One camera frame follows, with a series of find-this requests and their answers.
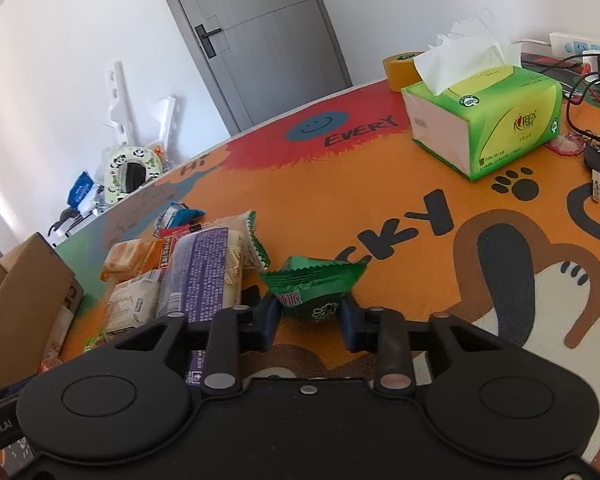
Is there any orange snack packet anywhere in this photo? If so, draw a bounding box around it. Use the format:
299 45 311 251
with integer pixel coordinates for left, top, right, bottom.
101 239 163 282

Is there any green tissue pack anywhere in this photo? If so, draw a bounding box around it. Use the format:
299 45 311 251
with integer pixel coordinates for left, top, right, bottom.
400 7 564 182

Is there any black rack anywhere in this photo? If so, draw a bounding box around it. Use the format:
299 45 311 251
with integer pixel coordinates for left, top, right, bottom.
47 206 89 249

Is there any white power strip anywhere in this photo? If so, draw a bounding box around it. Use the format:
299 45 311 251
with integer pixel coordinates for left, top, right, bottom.
549 31 600 59

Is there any red snack packet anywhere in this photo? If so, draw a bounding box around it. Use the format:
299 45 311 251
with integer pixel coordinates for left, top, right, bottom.
157 225 203 269

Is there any blue snack packet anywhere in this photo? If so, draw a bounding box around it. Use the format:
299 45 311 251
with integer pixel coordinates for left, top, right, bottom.
153 201 206 237

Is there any black cable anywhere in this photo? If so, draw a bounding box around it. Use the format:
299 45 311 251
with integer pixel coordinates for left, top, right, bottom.
522 54 600 137

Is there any green snack packet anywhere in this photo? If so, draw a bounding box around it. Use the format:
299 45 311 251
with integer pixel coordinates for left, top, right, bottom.
259 255 368 323

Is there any tall white shelf part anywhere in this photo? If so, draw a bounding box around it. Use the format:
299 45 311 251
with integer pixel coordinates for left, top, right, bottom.
102 60 137 147

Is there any panda print toilet seat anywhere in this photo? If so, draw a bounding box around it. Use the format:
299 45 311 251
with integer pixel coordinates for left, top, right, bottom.
102 144 162 206

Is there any pink keychain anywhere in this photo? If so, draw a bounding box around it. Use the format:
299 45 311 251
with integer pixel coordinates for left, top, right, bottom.
545 132 584 157

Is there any blue bag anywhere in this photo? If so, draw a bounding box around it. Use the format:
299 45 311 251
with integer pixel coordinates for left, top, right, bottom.
67 171 97 209

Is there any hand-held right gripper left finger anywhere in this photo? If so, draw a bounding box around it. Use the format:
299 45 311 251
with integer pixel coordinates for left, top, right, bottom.
100 293 283 397

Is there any cardboard box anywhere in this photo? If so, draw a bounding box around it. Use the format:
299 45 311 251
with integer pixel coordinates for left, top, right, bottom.
0 232 85 395

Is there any colourful printed table mat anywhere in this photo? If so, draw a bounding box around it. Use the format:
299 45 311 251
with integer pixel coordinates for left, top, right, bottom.
50 50 600 480

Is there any small green wrapper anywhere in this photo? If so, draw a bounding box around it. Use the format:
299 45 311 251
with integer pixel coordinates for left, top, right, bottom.
83 329 112 354

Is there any short white shelf part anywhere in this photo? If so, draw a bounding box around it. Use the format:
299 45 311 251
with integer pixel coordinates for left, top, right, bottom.
151 95 187 155

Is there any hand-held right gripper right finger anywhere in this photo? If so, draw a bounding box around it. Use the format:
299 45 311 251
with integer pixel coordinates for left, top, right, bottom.
340 297 516 395

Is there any black door handle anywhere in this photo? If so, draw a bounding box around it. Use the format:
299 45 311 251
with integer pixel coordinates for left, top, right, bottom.
194 23 222 59

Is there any green-edged biscuit packet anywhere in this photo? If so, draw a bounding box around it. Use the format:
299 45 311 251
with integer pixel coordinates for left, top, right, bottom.
214 210 272 272

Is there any grey door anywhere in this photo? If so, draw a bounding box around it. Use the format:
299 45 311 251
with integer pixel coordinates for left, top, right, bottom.
149 0 354 137

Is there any white snack packet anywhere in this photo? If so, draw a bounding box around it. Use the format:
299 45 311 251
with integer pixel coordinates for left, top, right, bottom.
102 270 163 335

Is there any purple label snack packet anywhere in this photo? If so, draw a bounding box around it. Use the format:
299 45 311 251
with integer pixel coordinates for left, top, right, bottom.
157 226 246 387

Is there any yellow tape roll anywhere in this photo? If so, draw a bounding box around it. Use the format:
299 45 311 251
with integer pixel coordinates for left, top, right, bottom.
383 51 427 93

